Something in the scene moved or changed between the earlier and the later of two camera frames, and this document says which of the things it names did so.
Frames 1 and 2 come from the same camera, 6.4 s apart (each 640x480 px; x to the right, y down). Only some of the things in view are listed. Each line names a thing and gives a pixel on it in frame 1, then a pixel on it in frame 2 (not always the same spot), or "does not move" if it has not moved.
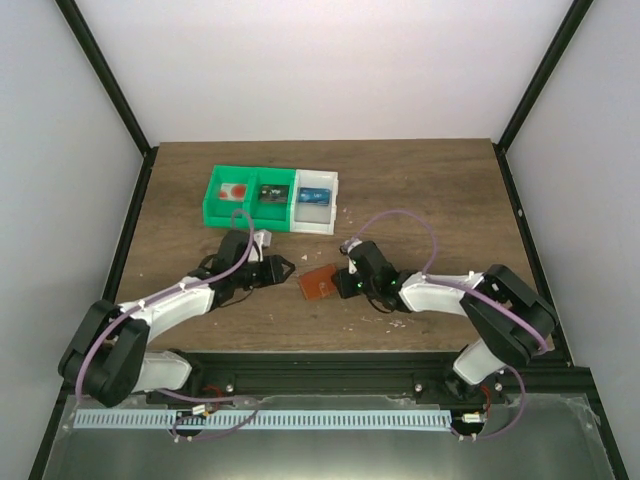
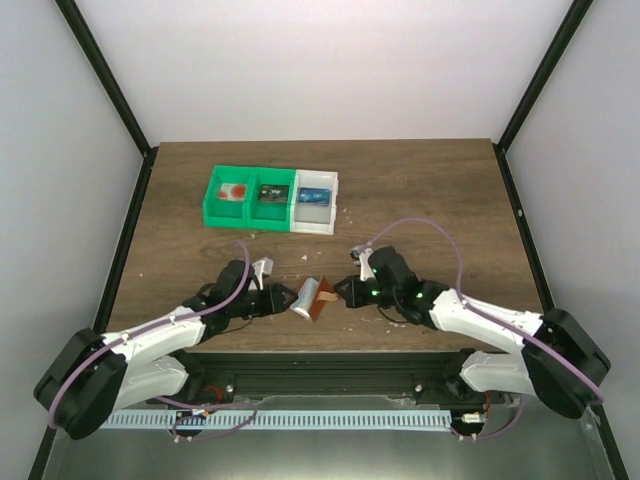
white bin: x=314 y=218 does not move
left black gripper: x=275 y=274 -> x=275 y=302
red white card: x=233 y=192 does not move
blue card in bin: x=314 y=196 does not move
